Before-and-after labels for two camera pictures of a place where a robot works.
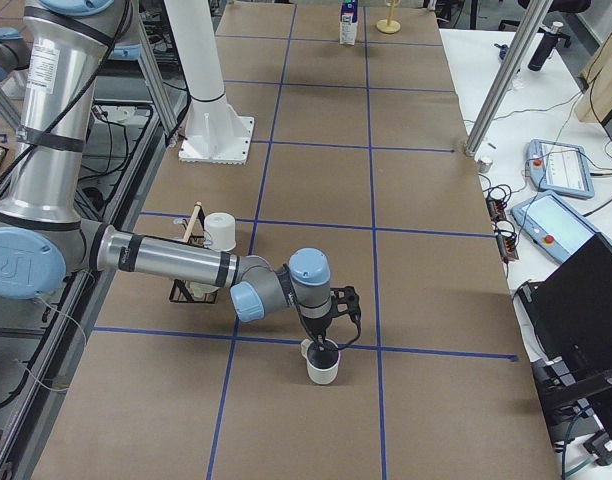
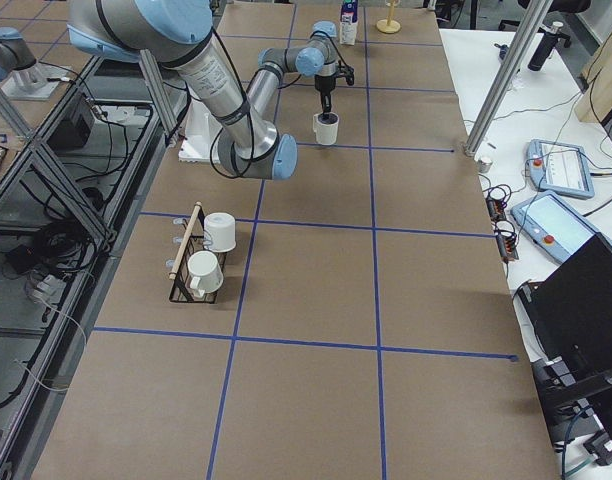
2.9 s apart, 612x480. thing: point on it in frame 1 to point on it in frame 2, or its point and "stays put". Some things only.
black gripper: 346,300 to 347,72
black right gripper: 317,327 to 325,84
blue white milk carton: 348,22 stays put
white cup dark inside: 322,364 to 325,125
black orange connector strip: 505,231 stays put
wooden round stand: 389,26 stays put
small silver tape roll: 484,165 stays put
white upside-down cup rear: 219,231 stays put
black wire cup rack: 195,234 stays put
